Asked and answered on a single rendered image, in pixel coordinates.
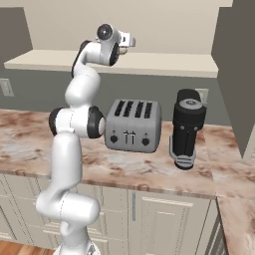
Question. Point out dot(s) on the black coffee grinder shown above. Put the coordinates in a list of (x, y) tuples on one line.
[(188, 129)]

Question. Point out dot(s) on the white wall outlet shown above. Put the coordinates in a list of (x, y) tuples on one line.
[(6, 87), (203, 94)]

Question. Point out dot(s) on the cream drawer cabinet run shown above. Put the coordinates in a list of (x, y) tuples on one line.
[(20, 205)]

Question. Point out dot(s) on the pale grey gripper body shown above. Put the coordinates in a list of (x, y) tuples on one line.
[(131, 41)]

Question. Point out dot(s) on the grey tall cabinet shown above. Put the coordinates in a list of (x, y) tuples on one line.
[(237, 66)]

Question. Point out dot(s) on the silver four-slot toaster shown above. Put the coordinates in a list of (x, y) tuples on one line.
[(132, 129)]

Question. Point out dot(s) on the cream cabinet door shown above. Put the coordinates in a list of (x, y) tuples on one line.
[(113, 215), (172, 225)]

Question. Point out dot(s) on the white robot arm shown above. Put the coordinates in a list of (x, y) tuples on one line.
[(66, 156)]

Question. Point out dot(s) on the beige raised ledge shelf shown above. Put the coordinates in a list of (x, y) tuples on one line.
[(159, 64)]

